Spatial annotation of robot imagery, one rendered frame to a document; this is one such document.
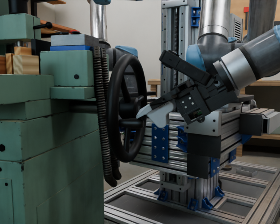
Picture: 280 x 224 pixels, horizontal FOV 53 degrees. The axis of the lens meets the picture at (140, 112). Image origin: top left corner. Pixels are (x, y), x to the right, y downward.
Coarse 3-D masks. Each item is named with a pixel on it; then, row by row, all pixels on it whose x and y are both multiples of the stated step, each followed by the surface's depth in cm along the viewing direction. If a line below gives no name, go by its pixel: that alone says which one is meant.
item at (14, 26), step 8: (0, 16) 79; (8, 16) 79; (16, 16) 78; (24, 16) 77; (32, 16) 80; (0, 24) 80; (8, 24) 79; (16, 24) 78; (24, 24) 78; (32, 24) 80; (0, 32) 80; (8, 32) 79; (16, 32) 79; (24, 32) 78; (32, 32) 80; (40, 32) 84; (0, 40) 82; (8, 40) 82; (16, 40) 82; (24, 40) 82
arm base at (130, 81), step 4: (124, 72) 139; (128, 72) 139; (132, 72) 140; (124, 76) 140; (128, 76) 140; (132, 76) 140; (128, 80) 140; (132, 80) 140; (128, 84) 140; (132, 84) 140; (136, 84) 141; (120, 88) 139; (128, 88) 139; (132, 88) 139; (136, 88) 141
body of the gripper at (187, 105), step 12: (180, 84) 56; (192, 84) 56; (228, 84) 54; (180, 96) 57; (192, 96) 56; (204, 96) 57; (216, 96) 56; (228, 96) 56; (180, 108) 58; (192, 108) 57; (204, 108) 56; (216, 108) 57; (192, 120) 57
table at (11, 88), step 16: (0, 80) 54; (16, 80) 58; (32, 80) 63; (48, 80) 69; (0, 96) 54; (16, 96) 58; (32, 96) 63; (48, 96) 69; (64, 96) 69; (80, 96) 68
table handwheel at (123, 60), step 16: (128, 64) 69; (112, 80) 63; (144, 80) 84; (112, 96) 62; (128, 96) 72; (144, 96) 86; (80, 112) 79; (96, 112) 77; (112, 112) 62; (128, 112) 73; (112, 128) 63; (128, 128) 74; (144, 128) 86; (112, 144) 65; (128, 144) 73; (128, 160) 72
